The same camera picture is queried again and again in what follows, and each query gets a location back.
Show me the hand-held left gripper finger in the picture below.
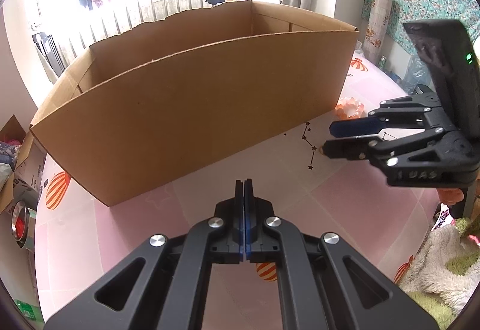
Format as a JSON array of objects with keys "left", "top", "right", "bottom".
[
  {"left": 244, "top": 179, "right": 439, "bottom": 330},
  {"left": 44, "top": 180, "right": 245, "bottom": 330}
]

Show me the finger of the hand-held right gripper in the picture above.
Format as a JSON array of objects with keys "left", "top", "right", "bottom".
[
  {"left": 329, "top": 95, "right": 444, "bottom": 139},
  {"left": 322, "top": 127, "right": 451, "bottom": 170}
]

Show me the large cardboard box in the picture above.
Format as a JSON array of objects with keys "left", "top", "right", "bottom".
[{"left": 29, "top": 0, "right": 359, "bottom": 208}]

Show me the person's right hand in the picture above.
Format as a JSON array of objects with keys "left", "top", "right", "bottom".
[{"left": 437, "top": 187, "right": 466, "bottom": 205}]

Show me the clear plastic bag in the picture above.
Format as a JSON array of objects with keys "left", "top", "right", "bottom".
[{"left": 403, "top": 54, "right": 437, "bottom": 95}]

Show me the pink printed tablecloth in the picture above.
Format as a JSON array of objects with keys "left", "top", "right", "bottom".
[{"left": 34, "top": 49, "right": 451, "bottom": 330}]

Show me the rolled printed poster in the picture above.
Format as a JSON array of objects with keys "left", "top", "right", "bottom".
[{"left": 362, "top": 0, "right": 393, "bottom": 62}]

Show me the pink printed cloth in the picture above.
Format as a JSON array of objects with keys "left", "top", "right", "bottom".
[{"left": 431, "top": 202, "right": 455, "bottom": 232}]

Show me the white fluffy rug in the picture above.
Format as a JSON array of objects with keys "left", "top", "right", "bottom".
[{"left": 399, "top": 225, "right": 480, "bottom": 306}]

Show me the green shaggy rug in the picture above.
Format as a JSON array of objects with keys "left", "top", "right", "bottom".
[{"left": 407, "top": 217, "right": 480, "bottom": 330}]

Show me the stainless steel bowl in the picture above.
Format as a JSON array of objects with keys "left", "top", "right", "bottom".
[{"left": 10, "top": 201, "right": 36, "bottom": 250}]

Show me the small cardboard box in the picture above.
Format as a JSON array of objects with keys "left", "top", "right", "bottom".
[{"left": 0, "top": 114, "right": 47, "bottom": 218}]

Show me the green plastic bottle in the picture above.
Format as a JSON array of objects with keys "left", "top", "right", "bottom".
[{"left": 15, "top": 299, "right": 40, "bottom": 320}]

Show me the white balcony railing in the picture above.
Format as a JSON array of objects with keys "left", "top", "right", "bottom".
[{"left": 28, "top": 0, "right": 233, "bottom": 64}]

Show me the black metal rack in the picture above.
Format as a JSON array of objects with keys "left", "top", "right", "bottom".
[{"left": 32, "top": 34, "right": 67, "bottom": 85}]

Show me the orange bead bracelet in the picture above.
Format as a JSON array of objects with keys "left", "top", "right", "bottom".
[{"left": 335, "top": 97, "right": 365, "bottom": 119}]

